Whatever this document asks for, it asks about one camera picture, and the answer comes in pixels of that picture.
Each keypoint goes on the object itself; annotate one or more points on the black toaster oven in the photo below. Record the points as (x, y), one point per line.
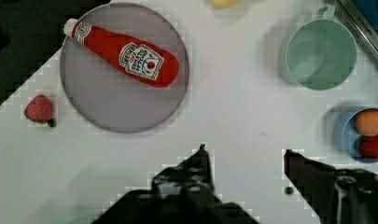
(363, 17)

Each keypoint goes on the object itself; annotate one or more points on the peeled toy banana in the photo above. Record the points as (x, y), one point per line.
(224, 3)

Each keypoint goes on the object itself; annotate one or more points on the red plush ketchup bottle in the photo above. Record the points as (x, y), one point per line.
(133, 57)

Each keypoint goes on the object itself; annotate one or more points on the blue bowl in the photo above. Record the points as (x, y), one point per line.
(346, 136)

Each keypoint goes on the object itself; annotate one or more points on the grey round plate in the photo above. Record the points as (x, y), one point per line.
(102, 94)

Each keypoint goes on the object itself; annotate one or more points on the red toy strawberry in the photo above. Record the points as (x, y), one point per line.
(39, 110)

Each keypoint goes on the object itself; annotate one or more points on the small red toy fruit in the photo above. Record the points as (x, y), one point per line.
(368, 146)

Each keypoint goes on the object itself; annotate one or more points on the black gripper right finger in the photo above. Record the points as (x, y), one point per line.
(338, 196)

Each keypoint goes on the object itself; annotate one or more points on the orange toy fruit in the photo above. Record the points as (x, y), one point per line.
(367, 122)

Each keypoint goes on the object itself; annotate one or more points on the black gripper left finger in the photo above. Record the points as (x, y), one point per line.
(183, 194)

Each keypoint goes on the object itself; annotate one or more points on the green cup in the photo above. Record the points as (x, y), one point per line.
(320, 53)

